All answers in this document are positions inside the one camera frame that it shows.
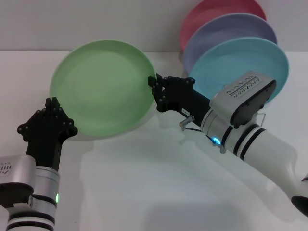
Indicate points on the purple round plate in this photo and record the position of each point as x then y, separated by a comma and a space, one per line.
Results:
228, 29

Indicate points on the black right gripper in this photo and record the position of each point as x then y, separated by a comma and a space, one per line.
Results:
187, 101

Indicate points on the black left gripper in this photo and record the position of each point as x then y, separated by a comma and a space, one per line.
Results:
45, 149

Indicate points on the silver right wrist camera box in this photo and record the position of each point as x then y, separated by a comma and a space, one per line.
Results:
240, 96

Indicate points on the blue round plate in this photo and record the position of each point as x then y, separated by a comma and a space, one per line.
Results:
216, 65

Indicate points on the red round plate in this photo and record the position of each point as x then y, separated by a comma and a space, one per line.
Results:
204, 14

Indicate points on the green round plate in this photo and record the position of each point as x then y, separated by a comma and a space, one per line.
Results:
103, 91

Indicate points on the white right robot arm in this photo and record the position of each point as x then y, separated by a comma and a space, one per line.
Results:
264, 154

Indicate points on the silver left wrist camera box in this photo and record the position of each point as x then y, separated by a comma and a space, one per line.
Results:
16, 170

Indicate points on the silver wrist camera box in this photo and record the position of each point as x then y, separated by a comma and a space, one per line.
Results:
16, 170
240, 96

